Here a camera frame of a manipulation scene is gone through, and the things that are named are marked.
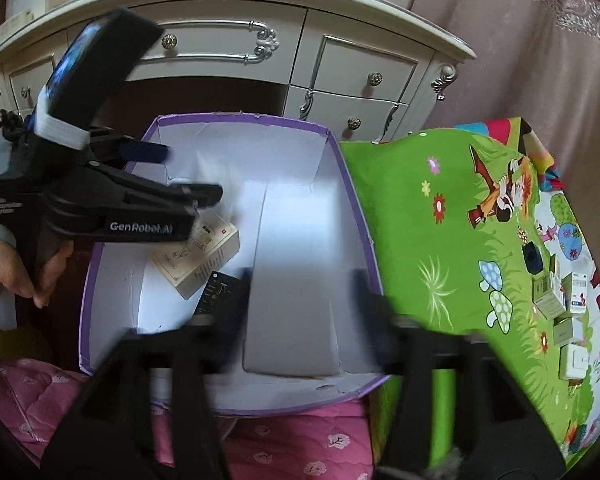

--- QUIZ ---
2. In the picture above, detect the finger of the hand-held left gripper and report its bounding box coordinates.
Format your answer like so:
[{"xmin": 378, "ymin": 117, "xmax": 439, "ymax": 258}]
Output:
[
  {"xmin": 91, "ymin": 161, "xmax": 225, "ymax": 211},
  {"xmin": 87, "ymin": 127, "xmax": 174, "ymax": 171}
]

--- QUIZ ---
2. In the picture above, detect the beige carton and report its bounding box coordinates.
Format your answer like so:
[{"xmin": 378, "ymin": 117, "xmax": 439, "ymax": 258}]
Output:
[{"xmin": 149, "ymin": 220, "xmax": 241, "ymax": 302}]

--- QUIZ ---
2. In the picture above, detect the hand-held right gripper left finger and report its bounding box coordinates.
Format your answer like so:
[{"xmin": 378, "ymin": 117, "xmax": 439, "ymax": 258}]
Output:
[{"xmin": 42, "ymin": 269, "xmax": 254, "ymax": 480}]

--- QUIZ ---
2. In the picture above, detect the purple cardboard box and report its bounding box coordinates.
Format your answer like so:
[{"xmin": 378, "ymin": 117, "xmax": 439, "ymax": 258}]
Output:
[{"xmin": 79, "ymin": 112, "xmax": 387, "ymax": 417}]

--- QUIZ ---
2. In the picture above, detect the white and green carton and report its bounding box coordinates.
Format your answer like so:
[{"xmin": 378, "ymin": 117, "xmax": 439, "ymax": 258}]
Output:
[{"xmin": 531, "ymin": 274, "xmax": 567, "ymax": 319}]

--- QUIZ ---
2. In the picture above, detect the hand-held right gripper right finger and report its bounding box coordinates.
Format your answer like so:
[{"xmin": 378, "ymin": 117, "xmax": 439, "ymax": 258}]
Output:
[{"xmin": 351, "ymin": 269, "xmax": 567, "ymax": 480}]

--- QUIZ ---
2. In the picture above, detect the white square-print carton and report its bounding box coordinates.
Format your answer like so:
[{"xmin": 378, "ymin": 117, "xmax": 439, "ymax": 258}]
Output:
[{"xmin": 559, "ymin": 343, "xmax": 592, "ymax": 382}]

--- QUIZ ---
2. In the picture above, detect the white dressing table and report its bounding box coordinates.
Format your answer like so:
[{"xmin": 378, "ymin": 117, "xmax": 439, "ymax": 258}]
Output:
[{"xmin": 0, "ymin": 0, "xmax": 477, "ymax": 143}]

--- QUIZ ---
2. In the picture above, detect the green cartoon play mat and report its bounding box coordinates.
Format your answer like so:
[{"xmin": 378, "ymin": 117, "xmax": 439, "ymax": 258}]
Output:
[{"xmin": 339, "ymin": 116, "xmax": 600, "ymax": 468}]

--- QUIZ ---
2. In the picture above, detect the black flat packet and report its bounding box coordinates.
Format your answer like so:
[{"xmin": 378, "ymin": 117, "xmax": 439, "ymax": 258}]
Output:
[{"xmin": 191, "ymin": 270, "xmax": 243, "ymax": 317}]

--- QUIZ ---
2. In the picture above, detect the pink lace curtain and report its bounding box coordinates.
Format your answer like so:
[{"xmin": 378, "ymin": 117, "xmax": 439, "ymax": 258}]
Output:
[{"xmin": 409, "ymin": 0, "xmax": 600, "ymax": 286}]

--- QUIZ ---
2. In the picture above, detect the person's left hand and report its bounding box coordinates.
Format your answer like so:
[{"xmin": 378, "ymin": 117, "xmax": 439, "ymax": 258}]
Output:
[{"xmin": 0, "ymin": 225, "xmax": 74, "ymax": 311}]

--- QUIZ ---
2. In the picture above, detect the pale green small carton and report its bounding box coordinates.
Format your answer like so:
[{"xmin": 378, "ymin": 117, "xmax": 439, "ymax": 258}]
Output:
[{"xmin": 552, "ymin": 316, "xmax": 577, "ymax": 347}]

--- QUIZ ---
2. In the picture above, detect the pink floral quilt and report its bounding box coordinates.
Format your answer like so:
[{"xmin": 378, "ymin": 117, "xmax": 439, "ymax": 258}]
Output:
[{"xmin": 0, "ymin": 320, "xmax": 382, "ymax": 480}]

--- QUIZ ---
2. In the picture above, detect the black cube box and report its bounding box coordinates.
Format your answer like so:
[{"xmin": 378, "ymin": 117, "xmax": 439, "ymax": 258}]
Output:
[{"xmin": 522, "ymin": 242, "xmax": 547, "ymax": 277}]

